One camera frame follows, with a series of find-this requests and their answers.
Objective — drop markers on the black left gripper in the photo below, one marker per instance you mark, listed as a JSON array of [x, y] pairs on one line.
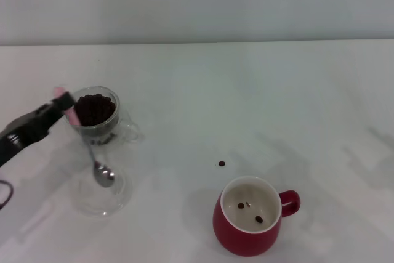
[[18, 136]]

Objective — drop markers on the pile of coffee beans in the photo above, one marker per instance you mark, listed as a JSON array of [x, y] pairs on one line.
[[95, 110]]

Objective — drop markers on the clear glass saucer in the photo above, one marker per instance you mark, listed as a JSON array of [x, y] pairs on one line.
[[101, 204]]

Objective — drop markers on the red mug white inside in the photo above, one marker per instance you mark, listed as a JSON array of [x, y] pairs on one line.
[[240, 241]]

